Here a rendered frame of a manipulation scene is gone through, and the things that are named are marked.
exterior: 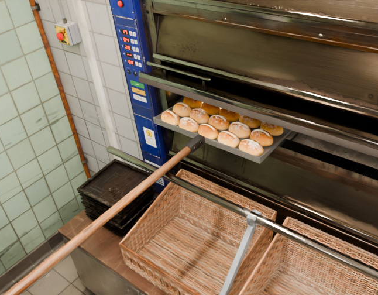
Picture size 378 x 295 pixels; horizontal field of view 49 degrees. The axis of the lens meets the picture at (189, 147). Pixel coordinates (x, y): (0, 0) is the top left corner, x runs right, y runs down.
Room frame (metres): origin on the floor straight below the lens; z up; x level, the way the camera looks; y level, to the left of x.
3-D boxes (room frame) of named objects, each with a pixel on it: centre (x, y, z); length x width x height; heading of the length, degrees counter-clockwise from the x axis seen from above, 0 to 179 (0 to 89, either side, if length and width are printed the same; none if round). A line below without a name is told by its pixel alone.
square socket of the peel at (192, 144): (1.35, -0.03, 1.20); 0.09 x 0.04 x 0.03; 137
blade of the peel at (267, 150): (1.52, -0.18, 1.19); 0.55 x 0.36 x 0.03; 47
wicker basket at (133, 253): (1.28, 0.02, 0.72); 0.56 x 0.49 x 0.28; 46
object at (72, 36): (2.08, 0.54, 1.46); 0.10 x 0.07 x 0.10; 47
